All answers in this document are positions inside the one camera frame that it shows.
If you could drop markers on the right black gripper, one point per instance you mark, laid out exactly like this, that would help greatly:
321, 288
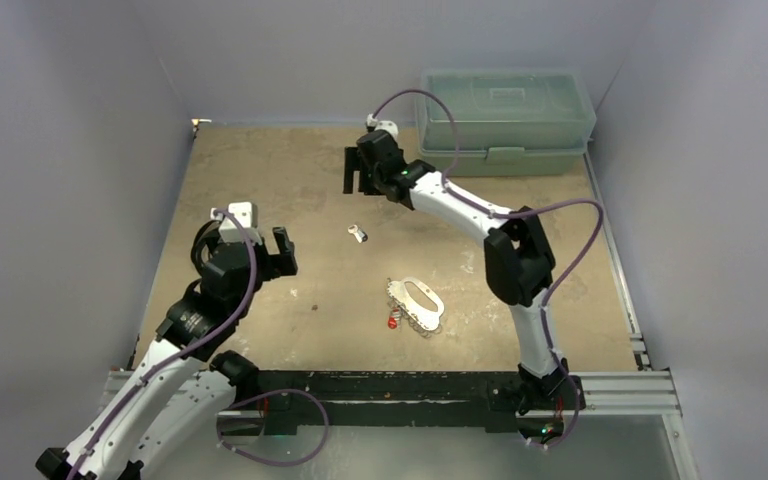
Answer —
363, 175

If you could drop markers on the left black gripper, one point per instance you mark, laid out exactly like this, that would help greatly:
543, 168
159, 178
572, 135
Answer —
276, 264

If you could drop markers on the small key fob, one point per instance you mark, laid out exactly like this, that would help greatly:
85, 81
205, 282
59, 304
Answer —
358, 233

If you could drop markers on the silver foot-shaped keyring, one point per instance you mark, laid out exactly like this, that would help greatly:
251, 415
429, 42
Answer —
417, 303

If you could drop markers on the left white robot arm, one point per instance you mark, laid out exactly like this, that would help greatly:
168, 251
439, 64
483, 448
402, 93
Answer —
183, 377

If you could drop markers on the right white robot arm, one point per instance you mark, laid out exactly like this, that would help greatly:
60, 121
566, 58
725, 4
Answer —
518, 259

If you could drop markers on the green plastic storage box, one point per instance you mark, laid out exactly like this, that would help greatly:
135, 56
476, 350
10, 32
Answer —
504, 122

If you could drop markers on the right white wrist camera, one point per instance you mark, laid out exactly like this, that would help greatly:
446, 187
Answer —
372, 123

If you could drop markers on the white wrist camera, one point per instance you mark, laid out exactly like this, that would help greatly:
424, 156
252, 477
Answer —
236, 218
372, 123

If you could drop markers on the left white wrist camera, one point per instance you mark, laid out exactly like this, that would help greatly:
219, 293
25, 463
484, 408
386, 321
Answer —
236, 218

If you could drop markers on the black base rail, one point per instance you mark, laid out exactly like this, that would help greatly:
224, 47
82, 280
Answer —
423, 399

